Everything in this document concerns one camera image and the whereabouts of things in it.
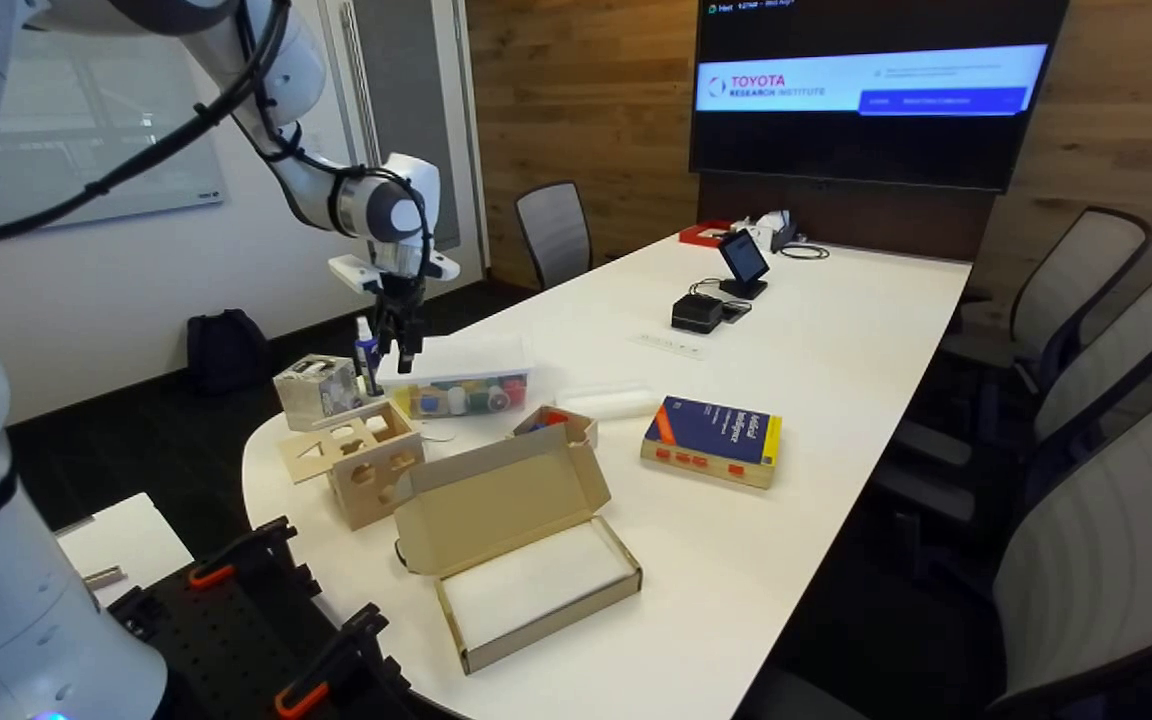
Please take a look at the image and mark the grey office chair far left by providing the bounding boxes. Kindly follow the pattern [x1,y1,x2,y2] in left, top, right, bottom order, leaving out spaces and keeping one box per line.
[516,179,593,288]

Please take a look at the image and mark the wooden shape sorter house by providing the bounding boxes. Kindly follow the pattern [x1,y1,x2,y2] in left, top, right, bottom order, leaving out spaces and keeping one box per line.
[280,399,424,527]

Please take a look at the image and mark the small black box device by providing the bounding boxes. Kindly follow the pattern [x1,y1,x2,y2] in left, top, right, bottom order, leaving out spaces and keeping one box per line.
[672,296,729,337]

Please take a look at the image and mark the grey office chair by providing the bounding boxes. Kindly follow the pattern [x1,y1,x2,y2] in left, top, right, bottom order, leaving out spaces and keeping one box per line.
[741,412,1152,720]
[875,283,1152,530]
[516,179,593,288]
[949,207,1152,391]

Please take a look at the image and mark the grey office chair far right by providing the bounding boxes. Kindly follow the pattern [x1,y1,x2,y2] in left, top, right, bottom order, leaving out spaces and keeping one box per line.
[949,207,1152,391]

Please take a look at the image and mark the open cardboard box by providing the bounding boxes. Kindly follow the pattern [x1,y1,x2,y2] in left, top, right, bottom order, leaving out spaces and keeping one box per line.
[393,426,643,674]

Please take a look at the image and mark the grey office chair middle right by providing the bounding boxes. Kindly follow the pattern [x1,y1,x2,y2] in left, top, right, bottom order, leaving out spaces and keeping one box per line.
[875,283,1152,530]

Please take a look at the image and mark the wall mounted tv screen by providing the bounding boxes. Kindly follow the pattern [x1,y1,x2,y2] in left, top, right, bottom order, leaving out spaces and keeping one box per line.
[687,0,1067,191]

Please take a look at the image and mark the whiteboard on wall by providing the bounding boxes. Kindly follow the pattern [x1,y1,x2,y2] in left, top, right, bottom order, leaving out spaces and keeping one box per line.
[0,31,217,225]

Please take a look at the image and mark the clear plastic container with items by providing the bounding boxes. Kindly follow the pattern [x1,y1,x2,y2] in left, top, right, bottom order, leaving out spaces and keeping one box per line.
[395,370,529,419]

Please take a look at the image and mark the grey office chair near right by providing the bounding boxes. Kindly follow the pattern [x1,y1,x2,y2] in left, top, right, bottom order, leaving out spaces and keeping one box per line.
[741,412,1152,720]

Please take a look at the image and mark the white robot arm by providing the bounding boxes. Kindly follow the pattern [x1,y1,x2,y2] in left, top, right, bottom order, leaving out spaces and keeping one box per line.
[0,0,449,720]

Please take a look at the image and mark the black bag on floor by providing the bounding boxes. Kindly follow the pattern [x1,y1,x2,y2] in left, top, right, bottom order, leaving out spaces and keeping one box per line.
[183,307,266,395]

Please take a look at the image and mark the black clamp mount frame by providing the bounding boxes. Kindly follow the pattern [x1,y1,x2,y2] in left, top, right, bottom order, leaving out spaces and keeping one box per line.
[112,520,465,720]

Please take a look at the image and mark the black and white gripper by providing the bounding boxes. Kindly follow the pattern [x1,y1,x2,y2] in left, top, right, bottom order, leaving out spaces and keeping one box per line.
[329,252,460,370]

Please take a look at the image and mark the black tablet on stand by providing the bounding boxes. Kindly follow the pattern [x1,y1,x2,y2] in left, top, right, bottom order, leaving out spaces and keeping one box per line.
[719,231,768,300]

